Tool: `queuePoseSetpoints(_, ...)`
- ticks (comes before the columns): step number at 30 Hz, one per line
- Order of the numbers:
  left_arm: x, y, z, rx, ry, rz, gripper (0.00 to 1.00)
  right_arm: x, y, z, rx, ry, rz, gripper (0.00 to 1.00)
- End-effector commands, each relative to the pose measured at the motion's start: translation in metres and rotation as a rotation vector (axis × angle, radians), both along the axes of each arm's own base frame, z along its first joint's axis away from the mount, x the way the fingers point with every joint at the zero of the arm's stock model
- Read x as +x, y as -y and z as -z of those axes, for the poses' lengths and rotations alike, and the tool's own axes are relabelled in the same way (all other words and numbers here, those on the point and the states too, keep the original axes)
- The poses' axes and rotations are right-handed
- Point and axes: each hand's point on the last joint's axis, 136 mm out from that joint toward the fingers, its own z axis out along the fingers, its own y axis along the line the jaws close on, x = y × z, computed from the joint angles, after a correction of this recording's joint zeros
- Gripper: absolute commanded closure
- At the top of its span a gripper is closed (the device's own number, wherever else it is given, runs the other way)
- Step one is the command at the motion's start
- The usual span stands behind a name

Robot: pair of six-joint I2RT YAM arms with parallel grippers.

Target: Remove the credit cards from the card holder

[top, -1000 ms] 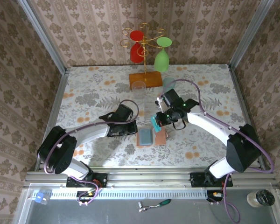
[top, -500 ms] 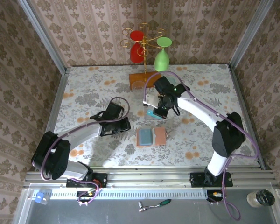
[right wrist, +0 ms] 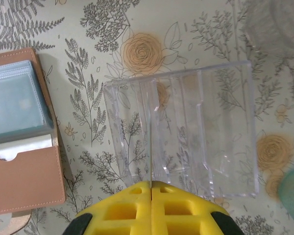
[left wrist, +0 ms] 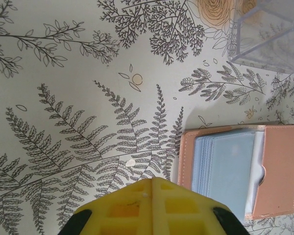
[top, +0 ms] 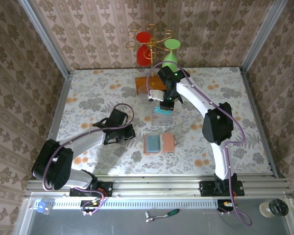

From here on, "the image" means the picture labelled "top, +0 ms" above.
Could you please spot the red wine glass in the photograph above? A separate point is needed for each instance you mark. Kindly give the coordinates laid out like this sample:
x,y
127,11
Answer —
x,y
143,56

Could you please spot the aluminium frame side rail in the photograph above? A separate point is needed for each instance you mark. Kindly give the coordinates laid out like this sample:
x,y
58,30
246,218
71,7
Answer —
x,y
257,117
61,107

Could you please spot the black power connector block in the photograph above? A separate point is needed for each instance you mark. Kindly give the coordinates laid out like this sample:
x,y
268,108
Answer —
x,y
87,204
221,204

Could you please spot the blue VIP credit card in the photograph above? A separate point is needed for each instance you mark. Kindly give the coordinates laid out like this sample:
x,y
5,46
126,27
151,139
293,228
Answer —
x,y
154,144

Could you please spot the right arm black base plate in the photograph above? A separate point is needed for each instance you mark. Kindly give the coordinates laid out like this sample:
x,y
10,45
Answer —
x,y
205,189

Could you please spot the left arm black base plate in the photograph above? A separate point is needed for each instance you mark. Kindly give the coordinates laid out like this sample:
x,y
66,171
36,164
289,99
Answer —
x,y
107,188

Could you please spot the blue plastic connector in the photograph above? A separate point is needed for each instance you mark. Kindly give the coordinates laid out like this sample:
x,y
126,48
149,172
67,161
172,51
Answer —
x,y
41,207

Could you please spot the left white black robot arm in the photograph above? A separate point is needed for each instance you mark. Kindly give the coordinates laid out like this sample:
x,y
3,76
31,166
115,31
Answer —
x,y
58,161

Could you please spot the teal credit card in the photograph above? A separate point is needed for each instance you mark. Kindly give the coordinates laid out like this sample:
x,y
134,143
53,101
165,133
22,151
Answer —
x,y
161,112

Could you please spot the aluminium frame post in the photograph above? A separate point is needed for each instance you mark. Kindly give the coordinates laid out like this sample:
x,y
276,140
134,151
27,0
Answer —
x,y
46,39
262,39

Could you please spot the tan leather card holder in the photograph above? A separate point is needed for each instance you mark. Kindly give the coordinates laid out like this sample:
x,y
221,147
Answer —
x,y
167,144

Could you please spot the aluminium frame cross rail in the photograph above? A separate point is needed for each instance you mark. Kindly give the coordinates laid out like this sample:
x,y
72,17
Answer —
x,y
156,186

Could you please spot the clear acrylic card stand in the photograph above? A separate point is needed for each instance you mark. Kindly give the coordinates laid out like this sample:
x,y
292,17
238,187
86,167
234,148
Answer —
x,y
161,120

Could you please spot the green wine glass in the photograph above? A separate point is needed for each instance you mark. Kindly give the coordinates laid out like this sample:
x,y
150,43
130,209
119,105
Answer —
x,y
170,57

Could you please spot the grey metal shelf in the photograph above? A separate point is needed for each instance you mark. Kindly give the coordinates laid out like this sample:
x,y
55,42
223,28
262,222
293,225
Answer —
x,y
186,222

